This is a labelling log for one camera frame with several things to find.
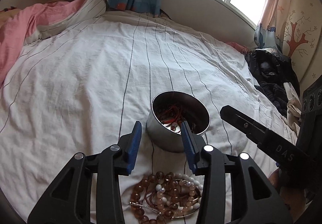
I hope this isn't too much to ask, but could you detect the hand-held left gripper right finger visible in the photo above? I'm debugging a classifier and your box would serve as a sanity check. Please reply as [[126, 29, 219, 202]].
[[181, 121, 292, 224]]

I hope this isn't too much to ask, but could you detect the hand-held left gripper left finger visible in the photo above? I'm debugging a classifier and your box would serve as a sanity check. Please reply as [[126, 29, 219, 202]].
[[27, 121, 142, 224]]

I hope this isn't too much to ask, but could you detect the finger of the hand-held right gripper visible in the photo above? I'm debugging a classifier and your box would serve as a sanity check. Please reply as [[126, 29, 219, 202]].
[[220, 105, 267, 148]]

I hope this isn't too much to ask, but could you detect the round metal tin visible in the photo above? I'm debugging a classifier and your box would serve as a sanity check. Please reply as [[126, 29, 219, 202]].
[[146, 91, 210, 153]]

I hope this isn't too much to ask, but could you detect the tangle of red cord bracelets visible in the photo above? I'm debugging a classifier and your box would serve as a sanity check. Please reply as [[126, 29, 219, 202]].
[[154, 104, 194, 135]]

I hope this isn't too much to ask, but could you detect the pile of beaded bracelets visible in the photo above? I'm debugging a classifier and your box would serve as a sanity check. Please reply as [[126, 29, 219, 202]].
[[129, 171, 203, 224]]

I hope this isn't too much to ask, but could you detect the person's right forearm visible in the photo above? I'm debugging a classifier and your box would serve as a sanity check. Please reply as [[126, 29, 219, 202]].
[[268, 169, 312, 216]]

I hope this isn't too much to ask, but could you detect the cream cloth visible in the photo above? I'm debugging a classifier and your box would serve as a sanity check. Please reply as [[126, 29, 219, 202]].
[[283, 82, 303, 129]]

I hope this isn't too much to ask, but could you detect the black jacket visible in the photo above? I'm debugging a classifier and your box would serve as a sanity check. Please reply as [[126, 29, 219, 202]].
[[245, 48, 301, 117]]

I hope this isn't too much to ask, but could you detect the small pink cloth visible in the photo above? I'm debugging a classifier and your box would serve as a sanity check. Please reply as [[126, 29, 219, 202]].
[[226, 41, 249, 55]]

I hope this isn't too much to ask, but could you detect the pink and blue curtain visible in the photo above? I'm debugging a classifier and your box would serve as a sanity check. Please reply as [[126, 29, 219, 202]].
[[254, 0, 295, 54]]

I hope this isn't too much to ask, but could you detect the pink striped quilt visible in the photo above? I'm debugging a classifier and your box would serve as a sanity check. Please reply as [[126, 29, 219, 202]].
[[0, 0, 107, 89]]

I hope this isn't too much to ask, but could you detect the tree wall sticker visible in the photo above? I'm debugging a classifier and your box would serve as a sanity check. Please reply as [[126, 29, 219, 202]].
[[283, 5, 319, 57]]

